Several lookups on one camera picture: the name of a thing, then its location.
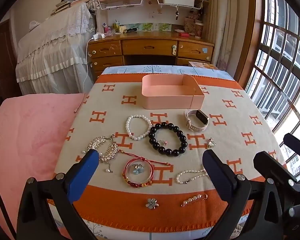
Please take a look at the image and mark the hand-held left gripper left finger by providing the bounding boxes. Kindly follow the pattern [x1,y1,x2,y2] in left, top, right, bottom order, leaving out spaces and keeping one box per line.
[16,149,100,240]

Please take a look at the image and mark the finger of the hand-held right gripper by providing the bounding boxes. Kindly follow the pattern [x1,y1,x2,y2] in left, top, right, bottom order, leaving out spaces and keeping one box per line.
[283,133,300,155]
[253,151,298,184]

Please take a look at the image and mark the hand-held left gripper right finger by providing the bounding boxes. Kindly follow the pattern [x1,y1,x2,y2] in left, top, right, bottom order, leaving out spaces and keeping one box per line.
[202,149,290,240]

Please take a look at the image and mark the gold ornate hair comb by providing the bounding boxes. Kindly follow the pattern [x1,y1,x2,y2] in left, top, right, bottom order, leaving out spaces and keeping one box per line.
[83,135,119,173]

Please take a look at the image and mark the gold pearl pin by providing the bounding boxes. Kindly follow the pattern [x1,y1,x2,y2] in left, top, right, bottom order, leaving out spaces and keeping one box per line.
[181,194,208,207]

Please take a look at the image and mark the red braided cord bracelet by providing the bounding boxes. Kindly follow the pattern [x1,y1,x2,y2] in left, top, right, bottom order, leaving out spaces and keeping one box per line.
[119,149,172,188]

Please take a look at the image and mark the thin small-pearl bracelet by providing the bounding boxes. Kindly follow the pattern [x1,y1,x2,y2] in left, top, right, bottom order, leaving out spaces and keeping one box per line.
[176,169,208,184]

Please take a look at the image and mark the white band smartwatch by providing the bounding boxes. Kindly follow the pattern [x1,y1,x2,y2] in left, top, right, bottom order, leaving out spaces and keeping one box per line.
[184,109,210,132]

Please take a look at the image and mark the white pearl bracelet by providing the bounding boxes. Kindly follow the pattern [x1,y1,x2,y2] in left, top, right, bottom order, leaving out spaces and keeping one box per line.
[126,115,152,141]

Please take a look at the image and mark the clear bangle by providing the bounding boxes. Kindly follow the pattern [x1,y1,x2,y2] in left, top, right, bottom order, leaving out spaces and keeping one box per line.
[126,157,153,184]

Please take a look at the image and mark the black bead bracelet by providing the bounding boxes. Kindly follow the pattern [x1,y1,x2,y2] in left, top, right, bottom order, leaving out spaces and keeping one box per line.
[148,122,188,157]

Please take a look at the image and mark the pink box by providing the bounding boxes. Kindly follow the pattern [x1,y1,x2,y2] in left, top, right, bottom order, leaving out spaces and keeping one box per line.
[141,74,205,110]

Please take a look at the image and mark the orange and beige printed blanket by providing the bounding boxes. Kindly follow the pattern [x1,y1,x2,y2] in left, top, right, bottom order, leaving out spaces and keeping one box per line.
[47,74,288,233]

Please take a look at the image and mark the pink bedding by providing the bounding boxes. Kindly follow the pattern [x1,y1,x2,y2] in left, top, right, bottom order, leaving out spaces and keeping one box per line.
[0,93,89,240]

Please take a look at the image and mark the silver flower brooch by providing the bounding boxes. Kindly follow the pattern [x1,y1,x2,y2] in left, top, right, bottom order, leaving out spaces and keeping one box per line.
[145,198,159,209]

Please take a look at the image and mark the grid pane window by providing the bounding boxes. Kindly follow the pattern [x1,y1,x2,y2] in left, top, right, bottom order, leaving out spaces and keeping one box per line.
[240,0,300,180]

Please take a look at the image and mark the orange packet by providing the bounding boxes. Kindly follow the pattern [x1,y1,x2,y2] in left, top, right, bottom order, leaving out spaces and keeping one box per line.
[189,61,219,71]

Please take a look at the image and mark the white lace cover cloth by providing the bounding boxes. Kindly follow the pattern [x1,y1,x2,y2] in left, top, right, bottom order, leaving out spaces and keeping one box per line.
[16,1,97,95]

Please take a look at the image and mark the dark wooden door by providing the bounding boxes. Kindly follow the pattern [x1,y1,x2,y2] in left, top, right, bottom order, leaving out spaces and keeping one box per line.
[0,21,23,100]

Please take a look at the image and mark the pale floral curtain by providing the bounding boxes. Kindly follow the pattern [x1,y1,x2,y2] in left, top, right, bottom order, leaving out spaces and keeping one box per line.
[210,0,240,80]

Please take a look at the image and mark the wooden desk with drawers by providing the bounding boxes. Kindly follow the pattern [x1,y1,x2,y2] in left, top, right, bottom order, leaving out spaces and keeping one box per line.
[87,31,215,80]

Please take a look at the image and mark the patterned paper cup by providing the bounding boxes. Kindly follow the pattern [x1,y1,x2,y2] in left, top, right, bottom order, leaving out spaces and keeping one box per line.
[195,22,204,39]

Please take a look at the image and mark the floral paper bag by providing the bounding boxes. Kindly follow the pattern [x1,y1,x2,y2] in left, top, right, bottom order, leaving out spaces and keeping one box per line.
[184,17,197,34]

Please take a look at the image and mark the stack of books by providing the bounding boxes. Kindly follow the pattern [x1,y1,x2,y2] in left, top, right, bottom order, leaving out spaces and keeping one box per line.
[50,0,94,15]

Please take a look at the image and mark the white tray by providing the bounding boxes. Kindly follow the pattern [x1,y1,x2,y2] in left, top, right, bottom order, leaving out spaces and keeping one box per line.
[162,0,196,5]

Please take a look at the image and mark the white charger cable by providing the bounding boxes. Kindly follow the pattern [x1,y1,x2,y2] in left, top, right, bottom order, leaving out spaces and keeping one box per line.
[75,39,95,113]

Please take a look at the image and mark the white wire basket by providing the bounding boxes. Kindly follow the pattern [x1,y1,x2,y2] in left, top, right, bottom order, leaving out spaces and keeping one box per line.
[155,0,203,9]
[98,0,145,10]

